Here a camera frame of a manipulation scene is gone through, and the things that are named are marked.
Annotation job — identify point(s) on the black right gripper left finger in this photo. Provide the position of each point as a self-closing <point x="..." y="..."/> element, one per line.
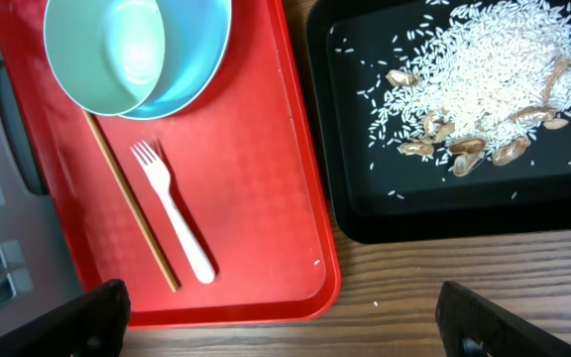
<point x="93" y="324"/>

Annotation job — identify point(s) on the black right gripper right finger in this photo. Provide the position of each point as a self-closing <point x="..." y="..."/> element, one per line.
<point x="471" y="325"/>

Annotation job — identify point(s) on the wooden chopstick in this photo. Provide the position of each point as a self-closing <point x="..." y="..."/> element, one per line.
<point x="131" y="201"/>

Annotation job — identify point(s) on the white plastic fork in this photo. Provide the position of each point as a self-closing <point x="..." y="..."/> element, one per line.
<point x="159" y="177"/>

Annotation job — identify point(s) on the mint green cup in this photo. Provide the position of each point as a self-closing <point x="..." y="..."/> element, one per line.
<point x="106" y="55"/>

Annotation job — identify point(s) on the light blue bowl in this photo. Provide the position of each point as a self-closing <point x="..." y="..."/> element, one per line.
<point x="197" y="34"/>

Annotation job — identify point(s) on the grey dishwasher rack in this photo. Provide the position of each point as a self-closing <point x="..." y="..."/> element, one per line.
<point x="36" y="271"/>

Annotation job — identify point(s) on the red plastic tray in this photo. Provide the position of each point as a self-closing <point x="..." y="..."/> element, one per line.
<point x="243" y="168"/>

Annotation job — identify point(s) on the black plastic bin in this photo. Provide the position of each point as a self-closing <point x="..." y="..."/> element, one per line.
<point x="464" y="198"/>

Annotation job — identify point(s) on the rice and peanut shells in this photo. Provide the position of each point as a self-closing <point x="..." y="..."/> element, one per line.
<point x="438" y="94"/>

